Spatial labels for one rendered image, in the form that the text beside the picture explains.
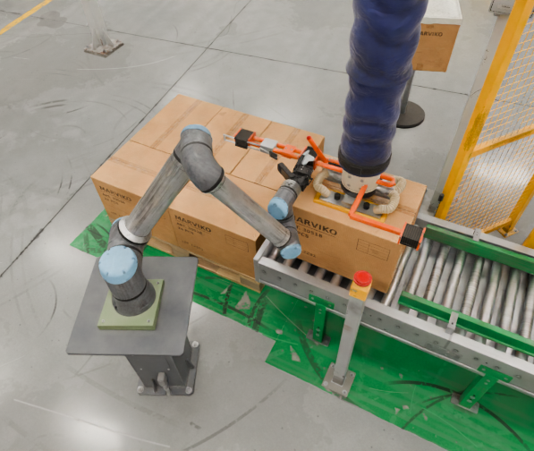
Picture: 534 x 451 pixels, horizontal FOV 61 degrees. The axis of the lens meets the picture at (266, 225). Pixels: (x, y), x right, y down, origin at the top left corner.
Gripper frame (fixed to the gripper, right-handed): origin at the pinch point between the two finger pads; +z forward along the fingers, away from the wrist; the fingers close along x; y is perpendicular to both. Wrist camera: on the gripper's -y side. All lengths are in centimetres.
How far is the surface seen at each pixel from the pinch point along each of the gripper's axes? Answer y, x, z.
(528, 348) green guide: 118, -50, -24
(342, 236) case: 27.5, -22.0, -20.7
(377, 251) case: 45, -23, -21
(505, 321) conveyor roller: 108, -54, -11
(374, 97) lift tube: 30, 46, -9
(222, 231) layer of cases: -43, -55, -20
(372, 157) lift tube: 32.6, 18.9, -8.6
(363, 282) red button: 47, -4, -52
